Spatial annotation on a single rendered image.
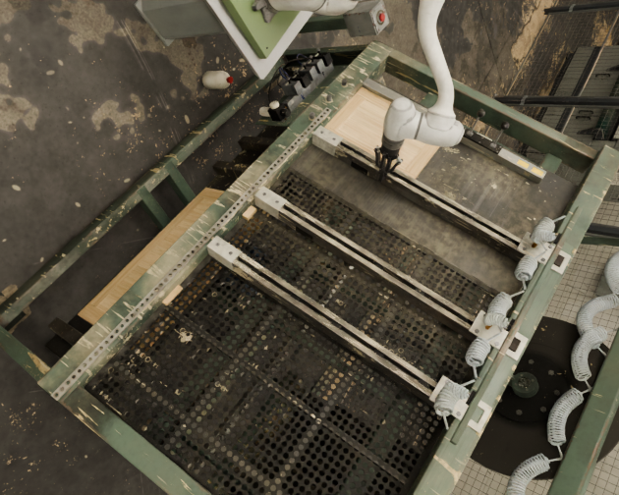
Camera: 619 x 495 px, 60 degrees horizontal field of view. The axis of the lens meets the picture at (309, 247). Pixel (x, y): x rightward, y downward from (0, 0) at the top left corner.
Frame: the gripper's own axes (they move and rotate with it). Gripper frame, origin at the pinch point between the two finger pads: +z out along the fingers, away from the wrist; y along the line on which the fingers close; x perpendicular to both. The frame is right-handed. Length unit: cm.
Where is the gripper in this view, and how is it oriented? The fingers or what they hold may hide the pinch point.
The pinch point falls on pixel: (382, 174)
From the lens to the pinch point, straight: 232.2
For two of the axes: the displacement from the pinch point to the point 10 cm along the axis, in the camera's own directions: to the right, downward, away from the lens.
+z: -0.6, 5.0, 8.6
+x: 5.7, -6.9, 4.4
